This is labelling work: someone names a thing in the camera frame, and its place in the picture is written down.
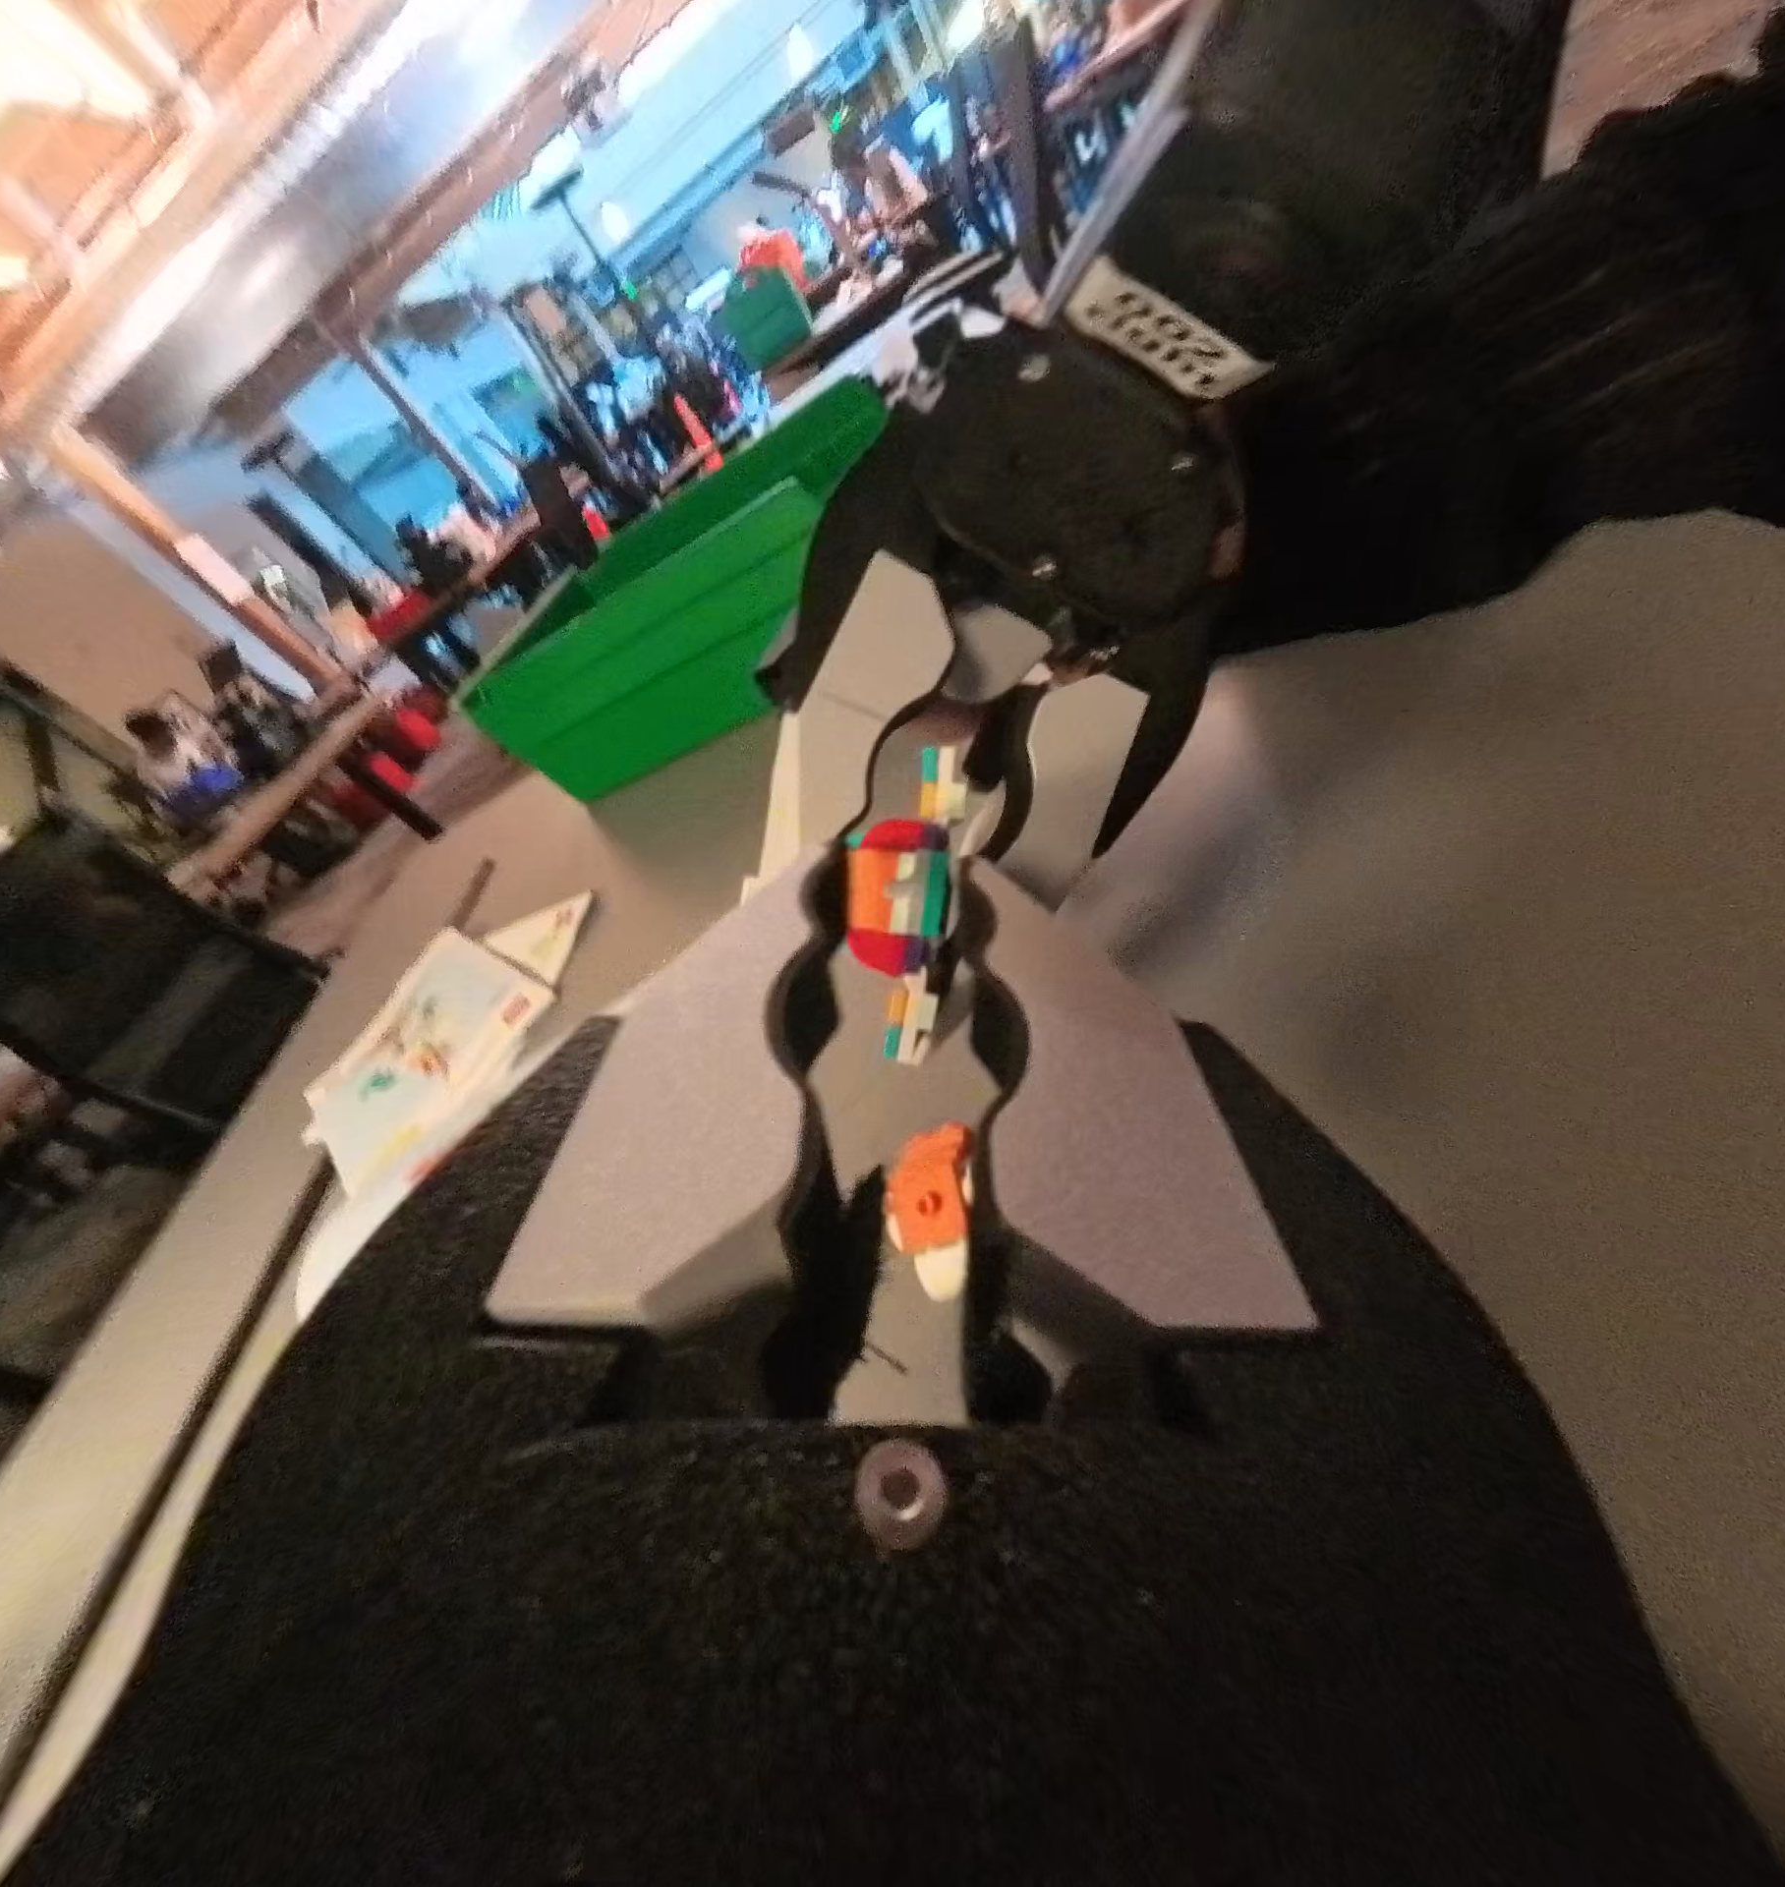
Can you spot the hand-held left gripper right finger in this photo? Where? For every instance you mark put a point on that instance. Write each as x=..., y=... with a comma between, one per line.
x=1144, y=1164

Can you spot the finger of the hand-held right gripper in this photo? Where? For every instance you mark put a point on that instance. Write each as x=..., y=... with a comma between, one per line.
x=847, y=692
x=1003, y=655

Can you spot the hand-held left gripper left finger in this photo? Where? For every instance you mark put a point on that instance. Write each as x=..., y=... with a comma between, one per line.
x=642, y=1150

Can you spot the colourful toy brick fish body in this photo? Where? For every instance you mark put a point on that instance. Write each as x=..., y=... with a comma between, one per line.
x=893, y=898

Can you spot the orange toy brick head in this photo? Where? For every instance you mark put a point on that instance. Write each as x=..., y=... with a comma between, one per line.
x=926, y=1195

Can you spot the green plastic bin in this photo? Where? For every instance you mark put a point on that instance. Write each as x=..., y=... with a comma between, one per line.
x=657, y=633

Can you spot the small paper leaflet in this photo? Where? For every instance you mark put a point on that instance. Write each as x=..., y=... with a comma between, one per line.
x=545, y=936

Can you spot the closed instruction booklet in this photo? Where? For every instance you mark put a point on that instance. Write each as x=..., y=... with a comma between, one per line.
x=419, y=1060

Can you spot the dark furniture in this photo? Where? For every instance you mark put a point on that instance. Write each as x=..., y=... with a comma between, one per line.
x=98, y=972

